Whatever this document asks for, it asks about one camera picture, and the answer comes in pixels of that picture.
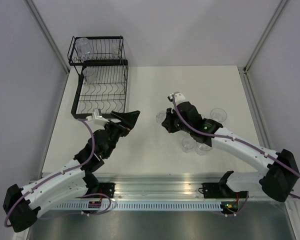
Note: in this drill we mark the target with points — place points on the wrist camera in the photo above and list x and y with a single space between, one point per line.
176 97
97 118

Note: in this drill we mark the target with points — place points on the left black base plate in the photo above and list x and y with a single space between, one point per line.
107 188

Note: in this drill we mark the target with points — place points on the right aluminium frame post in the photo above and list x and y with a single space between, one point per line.
265 34

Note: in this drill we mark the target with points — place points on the aluminium mounting rail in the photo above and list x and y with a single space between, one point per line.
165 186

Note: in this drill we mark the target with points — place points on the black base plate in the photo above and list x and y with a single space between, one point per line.
107 188
213 190

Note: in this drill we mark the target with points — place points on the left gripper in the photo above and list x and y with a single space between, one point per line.
128 119

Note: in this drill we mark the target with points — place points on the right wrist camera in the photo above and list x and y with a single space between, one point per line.
176 97

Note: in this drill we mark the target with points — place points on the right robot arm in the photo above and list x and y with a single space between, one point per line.
276 172

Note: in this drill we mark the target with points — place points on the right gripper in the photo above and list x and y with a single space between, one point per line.
167 123

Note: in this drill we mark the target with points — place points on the black wire dish rack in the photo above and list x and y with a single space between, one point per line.
109 92

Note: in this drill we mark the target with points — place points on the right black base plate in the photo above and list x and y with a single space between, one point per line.
213 190

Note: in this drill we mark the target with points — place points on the white slotted cable duct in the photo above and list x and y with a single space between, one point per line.
80 205

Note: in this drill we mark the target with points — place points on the left aluminium frame post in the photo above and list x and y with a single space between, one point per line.
47 35

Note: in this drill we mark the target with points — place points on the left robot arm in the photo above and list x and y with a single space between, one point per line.
25 205

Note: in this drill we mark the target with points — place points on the aluminium frame post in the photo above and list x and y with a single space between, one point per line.
265 34
47 35

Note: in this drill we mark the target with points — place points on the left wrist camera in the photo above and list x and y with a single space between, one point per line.
97 118

